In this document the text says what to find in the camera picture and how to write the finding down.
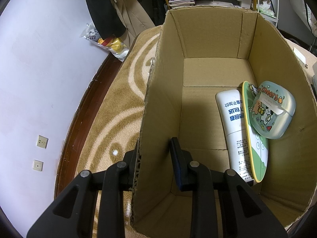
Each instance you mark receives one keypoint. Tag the stack of books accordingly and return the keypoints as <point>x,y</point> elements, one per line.
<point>221,3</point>

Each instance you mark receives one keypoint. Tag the lower wall socket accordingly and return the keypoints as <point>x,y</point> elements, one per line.
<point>37,165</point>

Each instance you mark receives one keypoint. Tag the black hanging coat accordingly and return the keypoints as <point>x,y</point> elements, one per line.
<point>105,18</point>

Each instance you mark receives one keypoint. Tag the snack bag on floor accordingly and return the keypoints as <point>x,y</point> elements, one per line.
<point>111,44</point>

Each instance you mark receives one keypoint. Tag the white printed tube bottle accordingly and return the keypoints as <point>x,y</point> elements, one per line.
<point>231,111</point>

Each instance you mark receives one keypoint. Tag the green oval board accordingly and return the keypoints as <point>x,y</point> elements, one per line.
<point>257,144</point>

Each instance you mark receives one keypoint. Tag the wall socket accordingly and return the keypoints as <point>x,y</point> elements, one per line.
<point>42,142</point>
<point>37,165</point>

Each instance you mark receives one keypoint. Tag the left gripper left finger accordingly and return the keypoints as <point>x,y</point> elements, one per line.
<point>72,213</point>

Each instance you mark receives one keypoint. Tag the beige patterned plush blanket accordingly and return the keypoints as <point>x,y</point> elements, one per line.
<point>116,127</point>

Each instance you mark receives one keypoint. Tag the white rolling cart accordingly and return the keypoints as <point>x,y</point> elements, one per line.
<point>269,10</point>

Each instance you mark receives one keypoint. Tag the brown cardboard box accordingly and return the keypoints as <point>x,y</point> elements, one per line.
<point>201,52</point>

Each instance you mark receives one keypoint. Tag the upper wall socket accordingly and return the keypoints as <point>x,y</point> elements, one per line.
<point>42,142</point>

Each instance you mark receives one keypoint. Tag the green earbud case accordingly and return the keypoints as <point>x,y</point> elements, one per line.
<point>272,110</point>

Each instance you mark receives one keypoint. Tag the white square charger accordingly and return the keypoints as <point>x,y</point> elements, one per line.
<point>302,56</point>

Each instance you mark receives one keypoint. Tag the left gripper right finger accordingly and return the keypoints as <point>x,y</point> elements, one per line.
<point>221,201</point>

